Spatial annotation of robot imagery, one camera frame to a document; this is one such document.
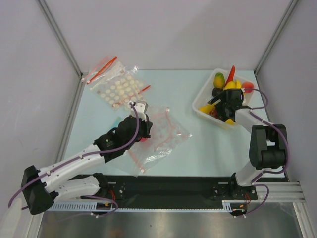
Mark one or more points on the white plastic fruit basket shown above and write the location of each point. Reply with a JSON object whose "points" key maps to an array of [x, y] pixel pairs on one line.
{"points": [[205, 94]]}

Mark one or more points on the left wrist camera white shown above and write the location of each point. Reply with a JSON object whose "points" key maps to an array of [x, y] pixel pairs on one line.
{"points": [[138, 110]]}

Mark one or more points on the red chili pepper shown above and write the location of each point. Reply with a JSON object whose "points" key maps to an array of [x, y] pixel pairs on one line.
{"points": [[231, 75]]}

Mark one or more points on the green yellow mango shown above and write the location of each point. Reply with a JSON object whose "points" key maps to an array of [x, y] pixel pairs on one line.
{"points": [[219, 81]]}

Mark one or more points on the red orange peach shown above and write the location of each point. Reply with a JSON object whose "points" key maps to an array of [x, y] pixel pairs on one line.
{"points": [[247, 87]]}

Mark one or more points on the dark purple fruit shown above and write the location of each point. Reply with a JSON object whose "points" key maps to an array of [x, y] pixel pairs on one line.
{"points": [[216, 91]]}

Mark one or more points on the clear bag red zipper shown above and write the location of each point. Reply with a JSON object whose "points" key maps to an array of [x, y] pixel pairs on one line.
{"points": [[98, 70]]}

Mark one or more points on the yellow pepper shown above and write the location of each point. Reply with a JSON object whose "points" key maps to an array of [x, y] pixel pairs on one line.
{"points": [[207, 109]]}

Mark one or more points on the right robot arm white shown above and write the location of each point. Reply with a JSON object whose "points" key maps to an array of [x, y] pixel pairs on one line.
{"points": [[269, 150]]}

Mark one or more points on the red grape bunch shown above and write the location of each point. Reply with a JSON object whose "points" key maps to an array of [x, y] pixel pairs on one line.
{"points": [[213, 113]]}

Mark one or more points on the clear bag cream dots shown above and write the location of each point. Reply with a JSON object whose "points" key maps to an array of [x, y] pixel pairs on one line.
{"points": [[118, 86]]}

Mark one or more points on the yellow banana bunch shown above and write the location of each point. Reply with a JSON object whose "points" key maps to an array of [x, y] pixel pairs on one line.
{"points": [[238, 84]]}

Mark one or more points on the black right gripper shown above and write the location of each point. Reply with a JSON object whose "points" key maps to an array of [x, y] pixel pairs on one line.
{"points": [[223, 109]]}

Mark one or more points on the grey cable duct rail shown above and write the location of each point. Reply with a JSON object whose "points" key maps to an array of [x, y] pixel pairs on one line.
{"points": [[138, 205]]}

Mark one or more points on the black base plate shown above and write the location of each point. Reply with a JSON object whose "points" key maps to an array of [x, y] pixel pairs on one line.
{"points": [[155, 188]]}

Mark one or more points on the clear bag pink dots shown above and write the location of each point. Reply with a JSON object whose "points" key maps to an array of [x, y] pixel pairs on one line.
{"points": [[166, 134]]}

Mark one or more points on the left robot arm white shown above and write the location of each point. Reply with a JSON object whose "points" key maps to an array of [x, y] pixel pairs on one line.
{"points": [[42, 188]]}

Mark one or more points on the clear bag blue zipper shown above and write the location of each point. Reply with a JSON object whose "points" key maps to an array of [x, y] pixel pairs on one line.
{"points": [[116, 122]]}

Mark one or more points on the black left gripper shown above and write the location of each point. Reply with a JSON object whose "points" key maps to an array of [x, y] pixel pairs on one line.
{"points": [[146, 125]]}

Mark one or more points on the yellow pear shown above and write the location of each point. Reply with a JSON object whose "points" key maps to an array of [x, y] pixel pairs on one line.
{"points": [[230, 122]]}

